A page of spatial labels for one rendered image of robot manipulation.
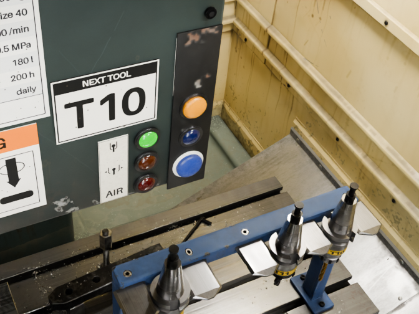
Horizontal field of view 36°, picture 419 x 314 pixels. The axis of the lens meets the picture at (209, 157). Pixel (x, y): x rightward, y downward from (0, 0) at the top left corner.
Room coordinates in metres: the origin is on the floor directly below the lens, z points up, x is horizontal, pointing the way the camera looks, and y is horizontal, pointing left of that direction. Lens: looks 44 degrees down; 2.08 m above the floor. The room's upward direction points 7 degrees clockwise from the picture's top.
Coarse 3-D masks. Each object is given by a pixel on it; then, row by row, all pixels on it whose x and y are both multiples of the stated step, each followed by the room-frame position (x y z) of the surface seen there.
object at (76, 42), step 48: (48, 0) 0.41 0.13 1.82; (96, 0) 0.43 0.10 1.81; (144, 0) 0.46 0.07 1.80; (192, 0) 0.48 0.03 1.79; (48, 48) 0.41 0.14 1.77; (96, 48) 0.43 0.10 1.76; (144, 48) 0.46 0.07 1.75; (48, 96) 0.41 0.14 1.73; (48, 144) 0.41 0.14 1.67; (96, 144) 0.43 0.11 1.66; (48, 192) 0.40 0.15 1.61; (96, 192) 0.43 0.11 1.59
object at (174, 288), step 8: (168, 272) 0.56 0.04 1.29; (176, 272) 0.56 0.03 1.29; (160, 280) 0.57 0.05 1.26; (168, 280) 0.56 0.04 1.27; (176, 280) 0.56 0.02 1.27; (160, 288) 0.56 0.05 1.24; (168, 288) 0.56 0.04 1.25; (176, 288) 0.56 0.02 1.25; (184, 288) 0.57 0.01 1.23; (160, 296) 0.56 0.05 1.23; (168, 296) 0.55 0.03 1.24; (176, 296) 0.56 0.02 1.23
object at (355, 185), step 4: (352, 184) 0.75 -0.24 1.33; (356, 184) 0.75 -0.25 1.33; (352, 188) 0.75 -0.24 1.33; (356, 188) 0.75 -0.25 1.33; (348, 192) 0.75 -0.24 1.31; (352, 192) 0.75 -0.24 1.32; (348, 196) 0.75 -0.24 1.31; (352, 196) 0.75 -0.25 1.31; (348, 200) 0.74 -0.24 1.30; (352, 200) 0.74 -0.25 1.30
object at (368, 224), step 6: (360, 204) 0.82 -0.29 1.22; (360, 210) 0.80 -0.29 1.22; (366, 210) 0.80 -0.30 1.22; (354, 216) 0.78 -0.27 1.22; (360, 216) 0.79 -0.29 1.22; (366, 216) 0.79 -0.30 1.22; (372, 216) 0.79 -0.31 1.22; (360, 222) 0.77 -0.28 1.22; (366, 222) 0.77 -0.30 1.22; (372, 222) 0.77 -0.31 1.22; (378, 222) 0.78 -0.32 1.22; (360, 228) 0.76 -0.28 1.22; (366, 228) 0.76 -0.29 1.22; (372, 228) 0.76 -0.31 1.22; (378, 228) 0.76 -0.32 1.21; (360, 234) 0.75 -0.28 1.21; (366, 234) 0.75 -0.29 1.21; (372, 234) 0.75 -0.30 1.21
